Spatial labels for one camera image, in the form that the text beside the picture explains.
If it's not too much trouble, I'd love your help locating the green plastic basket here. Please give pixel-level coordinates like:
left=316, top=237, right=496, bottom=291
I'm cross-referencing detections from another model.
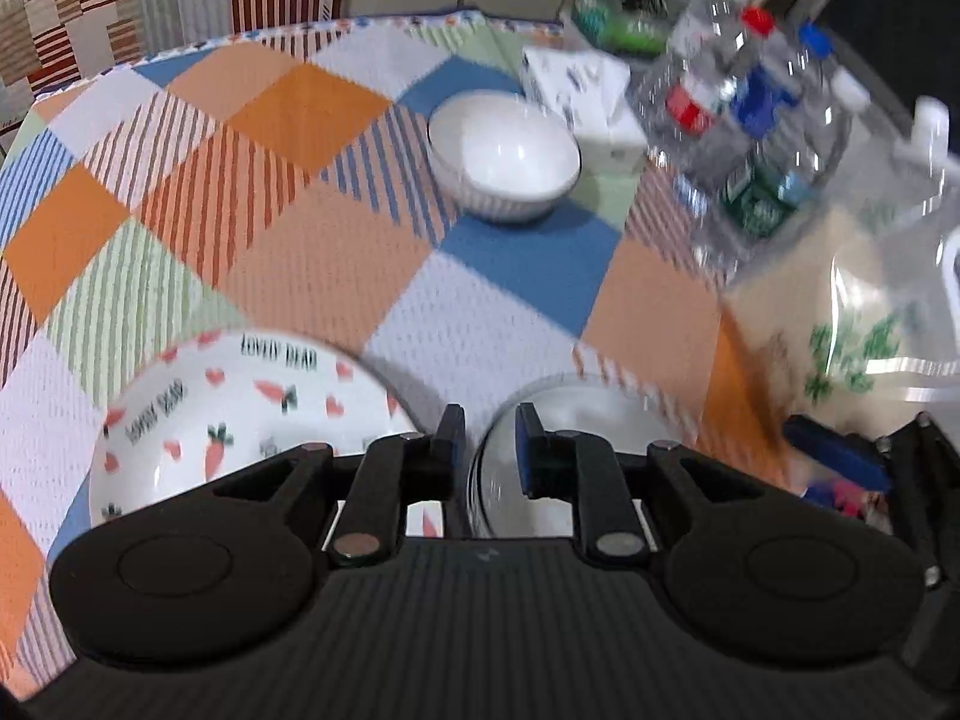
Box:
left=569, top=0, right=670, bottom=57

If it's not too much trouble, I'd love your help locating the white bunny carrot plate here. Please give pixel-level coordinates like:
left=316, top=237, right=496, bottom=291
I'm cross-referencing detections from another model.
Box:
left=88, top=328, right=415, bottom=527

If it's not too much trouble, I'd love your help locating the clear rice bag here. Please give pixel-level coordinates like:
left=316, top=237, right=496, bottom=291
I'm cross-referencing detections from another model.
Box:
left=724, top=98, right=958, bottom=439

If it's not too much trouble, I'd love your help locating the patchwork tablecloth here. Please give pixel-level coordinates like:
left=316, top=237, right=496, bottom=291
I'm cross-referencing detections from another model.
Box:
left=2, top=13, right=786, bottom=697

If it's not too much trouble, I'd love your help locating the water bottle blue label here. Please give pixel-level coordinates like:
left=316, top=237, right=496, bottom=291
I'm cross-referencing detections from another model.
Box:
left=695, top=23, right=843, bottom=241

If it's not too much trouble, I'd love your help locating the water bottle red label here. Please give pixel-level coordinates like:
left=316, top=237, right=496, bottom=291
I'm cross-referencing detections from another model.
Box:
left=628, top=0, right=775, bottom=172

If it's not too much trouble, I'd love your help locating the water bottle green label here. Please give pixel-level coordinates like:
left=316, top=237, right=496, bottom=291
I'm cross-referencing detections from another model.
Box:
left=675, top=67, right=871, bottom=281

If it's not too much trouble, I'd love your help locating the white bowl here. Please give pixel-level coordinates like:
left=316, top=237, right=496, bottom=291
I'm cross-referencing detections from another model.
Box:
left=467, top=374, right=697, bottom=539
left=427, top=89, right=583, bottom=224

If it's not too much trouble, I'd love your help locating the white tissue box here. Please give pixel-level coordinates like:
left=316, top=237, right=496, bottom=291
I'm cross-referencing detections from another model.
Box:
left=517, top=46, right=647, bottom=174

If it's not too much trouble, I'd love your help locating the patchwork counter cover cloth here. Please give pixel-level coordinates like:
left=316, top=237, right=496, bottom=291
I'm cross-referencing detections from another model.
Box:
left=2, top=0, right=338, bottom=124

